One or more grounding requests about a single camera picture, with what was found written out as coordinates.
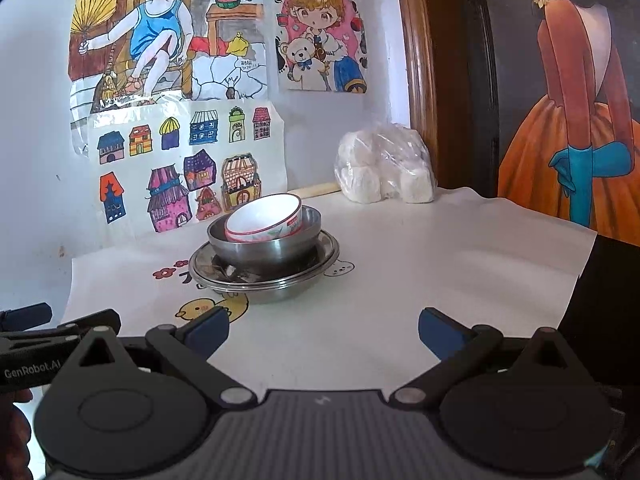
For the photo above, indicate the brown wooden frame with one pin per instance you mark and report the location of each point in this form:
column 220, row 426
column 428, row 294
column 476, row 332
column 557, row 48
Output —
column 422, row 84

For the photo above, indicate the orange dress girl painting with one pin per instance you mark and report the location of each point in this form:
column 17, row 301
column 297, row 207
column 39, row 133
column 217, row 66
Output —
column 567, row 75

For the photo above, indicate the bag of white rolls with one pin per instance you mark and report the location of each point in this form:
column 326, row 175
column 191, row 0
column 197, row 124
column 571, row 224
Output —
column 386, row 162

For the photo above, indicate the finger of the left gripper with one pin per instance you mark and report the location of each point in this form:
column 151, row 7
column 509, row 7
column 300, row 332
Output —
column 107, row 318
column 25, row 318

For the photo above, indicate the white bowl red rim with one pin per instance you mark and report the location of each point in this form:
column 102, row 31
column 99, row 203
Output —
column 266, row 212

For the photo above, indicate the steel plate stack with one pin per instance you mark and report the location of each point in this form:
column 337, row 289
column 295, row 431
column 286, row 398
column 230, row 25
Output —
column 210, row 272

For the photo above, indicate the steel bowl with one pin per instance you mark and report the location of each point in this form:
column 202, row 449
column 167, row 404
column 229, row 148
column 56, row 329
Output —
column 270, row 255

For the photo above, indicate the colourful houses drawing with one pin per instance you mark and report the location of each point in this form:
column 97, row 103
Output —
column 157, row 168

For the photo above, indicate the boy with fan drawing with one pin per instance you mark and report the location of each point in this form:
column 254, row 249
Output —
column 141, row 52

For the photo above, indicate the small floral white bowl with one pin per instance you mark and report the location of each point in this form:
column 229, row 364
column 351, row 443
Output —
column 276, row 232

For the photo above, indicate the person's left hand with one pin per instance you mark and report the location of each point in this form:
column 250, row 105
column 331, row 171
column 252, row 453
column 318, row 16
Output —
column 15, row 435

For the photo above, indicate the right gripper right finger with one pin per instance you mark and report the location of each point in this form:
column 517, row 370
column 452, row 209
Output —
column 460, row 350

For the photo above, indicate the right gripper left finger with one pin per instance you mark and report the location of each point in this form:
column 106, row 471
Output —
column 184, row 352

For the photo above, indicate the wooden stick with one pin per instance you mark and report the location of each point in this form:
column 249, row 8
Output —
column 316, row 190

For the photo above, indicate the girl with teddy drawing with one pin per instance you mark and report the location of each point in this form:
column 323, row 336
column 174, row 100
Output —
column 321, row 46

